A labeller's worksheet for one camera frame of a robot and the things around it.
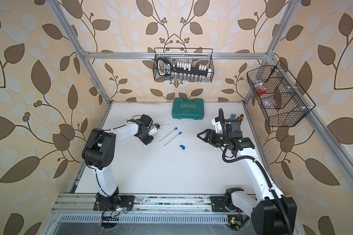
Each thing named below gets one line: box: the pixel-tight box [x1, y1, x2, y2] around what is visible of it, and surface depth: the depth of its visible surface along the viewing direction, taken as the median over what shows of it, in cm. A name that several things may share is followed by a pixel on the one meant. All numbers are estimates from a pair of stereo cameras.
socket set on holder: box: [156, 57, 212, 77], surface depth 84 cm
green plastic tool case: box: [171, 97, 205, 120], surface depth 114 cm
